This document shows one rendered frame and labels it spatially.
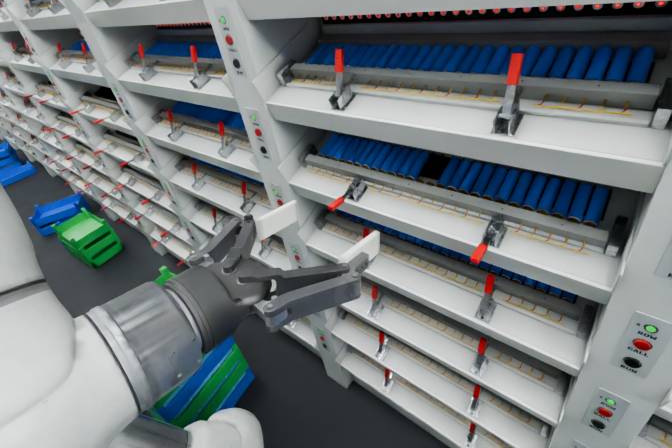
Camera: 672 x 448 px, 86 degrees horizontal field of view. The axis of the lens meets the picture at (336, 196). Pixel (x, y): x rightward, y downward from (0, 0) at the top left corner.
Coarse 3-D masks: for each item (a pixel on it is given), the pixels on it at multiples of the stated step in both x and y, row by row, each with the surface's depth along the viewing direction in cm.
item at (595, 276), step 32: (288, 160) 80; (480, 160) 66; (320, 192) 76; (384, 192) 70; (640, 192) 52; (384, 224) 70; (416, 224) 63; (448, 224) 61; (480, 224) 59; (608, 224) 52; (512, 256) 54; (544, 256) 52; (576, 256) 51; (608, 256) 49; (576, 288) 50; (608, 288) 47
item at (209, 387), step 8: (232, 352) 130; (240, 352) 134; (232, 360) 130; (224, 368) 128; (216, 376) 125; (224, 376) 128; (208, 384) 122; (216, 384) 125; (200, 392) 120; (208, 392) 123; (192, 400) 123; (200, 400) 120; (192, 408) 118; (184, 416) 115; (192, 416) 118; (176, 424) 113; (184, 424) 116
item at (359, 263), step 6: (354, 258) 39; (360, 258) 39; (366, 258) 39; (354, 264) 38; (360, 264) 38; (366, 264) 39; (354, 270) 37; (360, 270) 38; (354, 288) 35; (354, 294) 36
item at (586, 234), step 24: (312, 168) 80; (336, 168) 75; (360, 168) 73; (408, 192) 67; (432, 192) 63; (456, 192) 61; (504, 216) 56; (528, 216) 54; (576, 240) 51; (600, 240) 48
